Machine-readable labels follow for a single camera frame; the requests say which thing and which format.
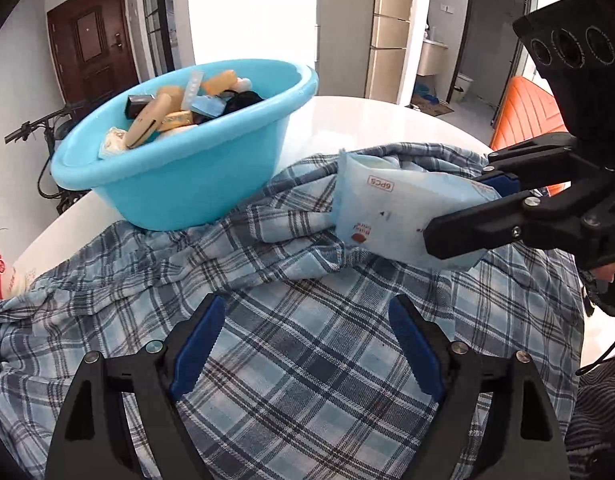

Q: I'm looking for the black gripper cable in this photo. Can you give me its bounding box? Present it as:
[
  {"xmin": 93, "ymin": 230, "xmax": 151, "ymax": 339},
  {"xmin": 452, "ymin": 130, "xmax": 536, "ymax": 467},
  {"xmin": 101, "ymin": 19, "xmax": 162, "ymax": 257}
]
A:
[{"xmin": 576, "ymin": 324, "xmax": 615, "ymax": 377}]

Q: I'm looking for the orange chair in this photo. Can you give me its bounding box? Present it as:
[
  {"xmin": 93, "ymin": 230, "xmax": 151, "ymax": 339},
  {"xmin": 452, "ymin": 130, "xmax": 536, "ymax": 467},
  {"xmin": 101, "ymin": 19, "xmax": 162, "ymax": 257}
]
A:
[{"xmin": 490, "ymin": 76, "xmax": 568, "ymax": 196}]

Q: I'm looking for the blue plaid cloth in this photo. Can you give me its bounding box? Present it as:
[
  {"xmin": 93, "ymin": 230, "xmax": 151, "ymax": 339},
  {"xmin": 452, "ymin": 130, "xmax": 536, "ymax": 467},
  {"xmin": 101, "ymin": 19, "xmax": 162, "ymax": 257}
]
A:
[{"xmin": 0, "ymin": 142, "xmax": 588, "ymax": 480}]

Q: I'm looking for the black folding bicycle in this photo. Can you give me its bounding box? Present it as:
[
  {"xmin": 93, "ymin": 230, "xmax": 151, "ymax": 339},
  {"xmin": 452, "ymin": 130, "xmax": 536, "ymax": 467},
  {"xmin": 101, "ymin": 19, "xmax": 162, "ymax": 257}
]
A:
[{"xmin": 4, "ymin": 102, "xmax": 88, "ymax": 216}]

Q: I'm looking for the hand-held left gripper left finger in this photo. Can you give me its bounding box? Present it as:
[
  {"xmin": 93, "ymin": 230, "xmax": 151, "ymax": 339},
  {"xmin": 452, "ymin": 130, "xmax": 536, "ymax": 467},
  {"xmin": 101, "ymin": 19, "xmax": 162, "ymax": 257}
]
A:
[{"xmin": 44, "ymin": 294, "xmax": 227, "ymax": 480}]

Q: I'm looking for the light blue mask packet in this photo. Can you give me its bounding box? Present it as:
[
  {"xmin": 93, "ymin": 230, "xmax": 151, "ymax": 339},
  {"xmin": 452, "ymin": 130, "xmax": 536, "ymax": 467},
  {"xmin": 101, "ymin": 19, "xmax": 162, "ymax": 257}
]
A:
[{"xmin": 191, "ymin": 96, "xmax": 228, "ymax": 117}]

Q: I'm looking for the white sink cabinet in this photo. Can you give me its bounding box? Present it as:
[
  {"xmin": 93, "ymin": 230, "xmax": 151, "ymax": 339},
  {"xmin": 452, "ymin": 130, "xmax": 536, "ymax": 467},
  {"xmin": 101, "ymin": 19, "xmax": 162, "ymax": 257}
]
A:
[{"xmin": 417, "ymin": 37, "xmax": 451, "ymax": 78}]

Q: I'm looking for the black framed glass door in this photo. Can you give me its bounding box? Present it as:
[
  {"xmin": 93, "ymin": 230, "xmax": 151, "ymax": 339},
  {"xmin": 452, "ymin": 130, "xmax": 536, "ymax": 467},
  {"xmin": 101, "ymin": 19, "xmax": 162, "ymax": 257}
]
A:
[{"xmin": 140, "ymin": 0, "xmax": 175, "ymax": 78}]

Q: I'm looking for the white blue wipes packet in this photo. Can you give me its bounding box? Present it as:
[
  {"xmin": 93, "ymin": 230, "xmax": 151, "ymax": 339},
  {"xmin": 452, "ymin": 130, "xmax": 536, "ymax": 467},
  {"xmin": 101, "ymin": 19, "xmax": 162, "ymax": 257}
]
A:
[{"xmin": 332, "ymin": 149, "xmax": 503, "ymax": 271}]

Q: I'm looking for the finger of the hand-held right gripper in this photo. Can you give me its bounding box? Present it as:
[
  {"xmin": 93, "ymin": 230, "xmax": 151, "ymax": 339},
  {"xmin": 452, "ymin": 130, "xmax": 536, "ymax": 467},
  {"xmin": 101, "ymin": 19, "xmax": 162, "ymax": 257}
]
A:
[
  {"xmin": 480, "ymin": 132, "xmax": 575, "ymax": 198},
  {"xmin": 422, "ymin": 187, "xmax": 583, "ymax": 261}
]

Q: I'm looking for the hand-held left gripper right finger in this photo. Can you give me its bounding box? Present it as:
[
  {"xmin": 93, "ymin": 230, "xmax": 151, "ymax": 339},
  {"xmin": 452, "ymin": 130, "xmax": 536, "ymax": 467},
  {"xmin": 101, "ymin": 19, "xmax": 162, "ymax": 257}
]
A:
[{"xmin": 388, "ymin": 294, "xmax": 571, "ymax": 480}]

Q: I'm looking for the brown entrance door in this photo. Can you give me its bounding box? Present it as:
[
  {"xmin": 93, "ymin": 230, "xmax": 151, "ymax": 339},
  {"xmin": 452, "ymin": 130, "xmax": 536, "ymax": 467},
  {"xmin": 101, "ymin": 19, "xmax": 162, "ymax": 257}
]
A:
[{"xmin": 46, "ymin": 0, "xmax": 140, "ymax": 108}]

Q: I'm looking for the black case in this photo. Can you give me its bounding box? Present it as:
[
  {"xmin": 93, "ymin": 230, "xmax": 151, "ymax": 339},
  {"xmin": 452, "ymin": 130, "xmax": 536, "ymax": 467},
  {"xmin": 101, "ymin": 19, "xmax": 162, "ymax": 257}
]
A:
[{"xmin": 127, "ymin": 94, "xmax": 155, "ymax": 120}]

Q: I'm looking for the milk drink bottle red cap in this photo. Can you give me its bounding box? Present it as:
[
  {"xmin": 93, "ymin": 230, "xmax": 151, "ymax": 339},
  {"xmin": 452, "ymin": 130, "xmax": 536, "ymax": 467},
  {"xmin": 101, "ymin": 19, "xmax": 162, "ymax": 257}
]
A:
[{"xmin": 0, "ymin": 235, "xmax": 38, "ymax": 302}]

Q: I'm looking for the tan round wooden disc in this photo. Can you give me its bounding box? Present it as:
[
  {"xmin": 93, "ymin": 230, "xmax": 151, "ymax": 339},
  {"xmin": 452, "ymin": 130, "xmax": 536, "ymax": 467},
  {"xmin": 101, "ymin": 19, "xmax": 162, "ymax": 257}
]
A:
[{"xmin": 124, "ymin": 96, "xmax": 165, "ymax": 150}]

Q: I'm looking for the gold grey refrigerator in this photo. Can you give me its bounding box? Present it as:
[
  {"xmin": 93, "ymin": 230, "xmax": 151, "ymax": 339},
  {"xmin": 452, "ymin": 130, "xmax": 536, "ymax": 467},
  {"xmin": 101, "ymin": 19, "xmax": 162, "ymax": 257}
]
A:
[{"xmin": 315, "ymin": 0, "xmax": 418, "ymax": 103}]

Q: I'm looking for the black cloth item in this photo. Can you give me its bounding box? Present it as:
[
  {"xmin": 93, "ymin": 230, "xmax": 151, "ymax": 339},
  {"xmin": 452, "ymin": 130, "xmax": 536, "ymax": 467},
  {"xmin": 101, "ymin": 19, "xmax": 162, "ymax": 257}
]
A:
[{"xmin": 220, "ymin": 89, "xmax": 264, "ymax": 113}]

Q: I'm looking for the dark interior door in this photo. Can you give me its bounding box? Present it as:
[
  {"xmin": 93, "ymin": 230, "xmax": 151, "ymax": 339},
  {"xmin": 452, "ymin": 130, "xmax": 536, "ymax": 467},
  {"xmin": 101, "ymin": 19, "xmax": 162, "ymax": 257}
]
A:
[{"xmin": 457, "ymin": 0, "xmax": 533, "ymax": 126}]

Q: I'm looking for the blue plastic basin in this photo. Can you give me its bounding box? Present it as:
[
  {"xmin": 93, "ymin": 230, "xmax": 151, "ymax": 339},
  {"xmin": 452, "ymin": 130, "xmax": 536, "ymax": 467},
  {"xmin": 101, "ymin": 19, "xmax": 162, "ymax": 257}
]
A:
[{"xmin": 51, "ymin": 58, "xmax": 319, "ymax": 231}]

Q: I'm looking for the person's right forearm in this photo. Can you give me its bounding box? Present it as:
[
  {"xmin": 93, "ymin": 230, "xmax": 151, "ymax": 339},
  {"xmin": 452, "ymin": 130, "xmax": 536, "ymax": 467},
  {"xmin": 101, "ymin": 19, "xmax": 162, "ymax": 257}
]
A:
[{"xmin": 565, "ymin": 355, "xmax": 615, "ymax": 480}]

